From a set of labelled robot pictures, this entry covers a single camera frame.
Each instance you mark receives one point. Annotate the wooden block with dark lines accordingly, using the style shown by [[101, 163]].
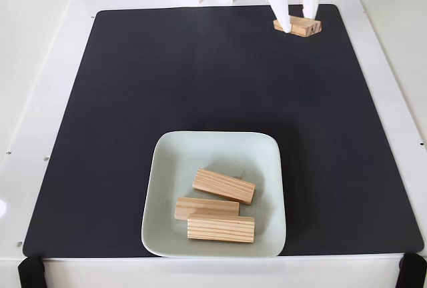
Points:
[[302, 26]]

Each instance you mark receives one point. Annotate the striped grain wooden block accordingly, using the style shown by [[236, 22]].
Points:
[[224, 186]]

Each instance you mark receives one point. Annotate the smooth light wooden block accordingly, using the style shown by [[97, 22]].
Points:
[[200, 206]]

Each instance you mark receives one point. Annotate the striped block with knot end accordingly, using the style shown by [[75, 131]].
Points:
[[221, 229]]

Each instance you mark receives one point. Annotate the pale square ceramic plate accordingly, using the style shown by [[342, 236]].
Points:
[[166, 168]]

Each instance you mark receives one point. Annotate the black rubber mat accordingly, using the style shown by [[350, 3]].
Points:
[[100, 134]]

